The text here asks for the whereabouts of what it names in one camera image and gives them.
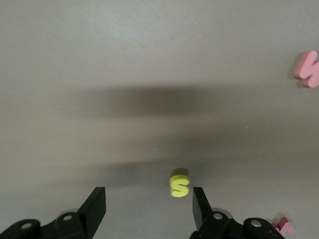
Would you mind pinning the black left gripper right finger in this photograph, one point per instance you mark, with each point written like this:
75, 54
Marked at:
202, 214

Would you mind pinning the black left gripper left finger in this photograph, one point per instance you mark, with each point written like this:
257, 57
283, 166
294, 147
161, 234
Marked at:
92, 211

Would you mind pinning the yellow foam letter s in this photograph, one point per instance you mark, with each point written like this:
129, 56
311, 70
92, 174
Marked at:
179, 185

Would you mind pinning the dark red foam letter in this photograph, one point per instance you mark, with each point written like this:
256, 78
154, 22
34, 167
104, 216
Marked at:
284, 225

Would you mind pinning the pink foam letter w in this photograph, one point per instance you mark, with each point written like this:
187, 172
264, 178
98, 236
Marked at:
307, 69

